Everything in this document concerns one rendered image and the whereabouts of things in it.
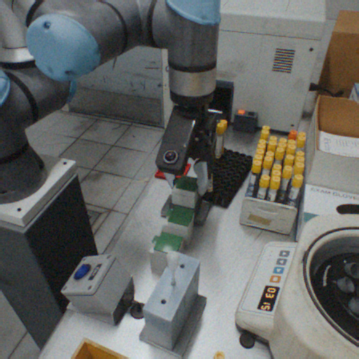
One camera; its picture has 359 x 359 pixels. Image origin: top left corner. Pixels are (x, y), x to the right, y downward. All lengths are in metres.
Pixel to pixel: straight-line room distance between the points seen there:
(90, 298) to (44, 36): 0.35
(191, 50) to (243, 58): 0.42
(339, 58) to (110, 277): 1.04
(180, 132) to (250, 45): 0.42
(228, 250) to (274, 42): 0.51
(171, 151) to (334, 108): 0.48
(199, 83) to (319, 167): 0.29
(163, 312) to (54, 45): 0.34
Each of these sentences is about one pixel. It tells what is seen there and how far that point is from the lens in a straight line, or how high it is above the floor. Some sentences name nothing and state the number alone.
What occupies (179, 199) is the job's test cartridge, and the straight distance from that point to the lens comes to 0.64.
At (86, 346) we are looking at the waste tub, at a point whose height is 0.96.
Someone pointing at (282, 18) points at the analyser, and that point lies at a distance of 0.86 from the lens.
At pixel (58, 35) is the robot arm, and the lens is 0.41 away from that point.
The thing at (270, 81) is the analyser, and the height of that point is 1.02.
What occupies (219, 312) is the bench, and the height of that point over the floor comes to 0.87.
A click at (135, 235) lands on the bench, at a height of 0.88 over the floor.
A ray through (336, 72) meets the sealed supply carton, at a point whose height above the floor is 0.93.
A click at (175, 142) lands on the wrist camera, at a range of 0.52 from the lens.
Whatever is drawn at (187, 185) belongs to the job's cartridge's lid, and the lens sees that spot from 0.63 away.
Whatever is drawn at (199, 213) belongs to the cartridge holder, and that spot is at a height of 0.89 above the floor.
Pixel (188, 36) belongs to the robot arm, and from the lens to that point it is 0.49.
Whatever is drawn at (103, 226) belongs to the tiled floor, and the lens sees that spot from 1.88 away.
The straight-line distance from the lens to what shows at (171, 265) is 0.42.
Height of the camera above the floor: 1.37
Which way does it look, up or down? 41 degrees down
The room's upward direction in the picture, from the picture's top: straight up
